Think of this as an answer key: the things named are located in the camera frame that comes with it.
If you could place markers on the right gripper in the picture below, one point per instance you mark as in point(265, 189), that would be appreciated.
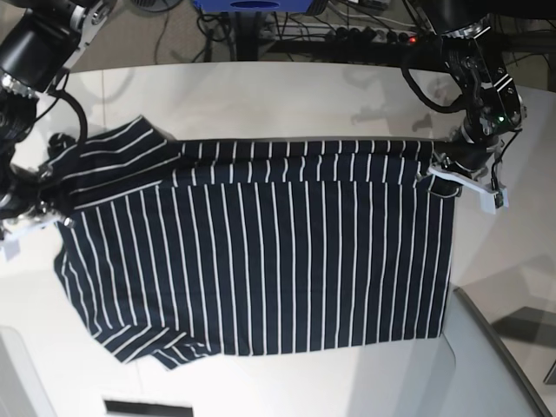
point(32, 195)

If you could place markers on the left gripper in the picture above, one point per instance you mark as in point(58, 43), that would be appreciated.
point(463, 157)

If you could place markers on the navy white striped t-shirt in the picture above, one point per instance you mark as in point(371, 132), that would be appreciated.
point(184, 250)

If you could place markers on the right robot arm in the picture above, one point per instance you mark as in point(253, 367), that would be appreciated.
point(36, 55)

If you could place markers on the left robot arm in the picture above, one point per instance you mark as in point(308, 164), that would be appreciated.
point(461, 35)

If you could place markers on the white power strip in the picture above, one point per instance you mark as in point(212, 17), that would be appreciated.
point(292, 31)

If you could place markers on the blue plastic bin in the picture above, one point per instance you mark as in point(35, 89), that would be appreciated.
point(216, 6)

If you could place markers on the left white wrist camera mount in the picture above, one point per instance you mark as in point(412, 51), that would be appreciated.
point(448, 179)

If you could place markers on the grey metal edge rail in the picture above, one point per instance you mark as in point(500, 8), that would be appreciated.
point(503, 354)

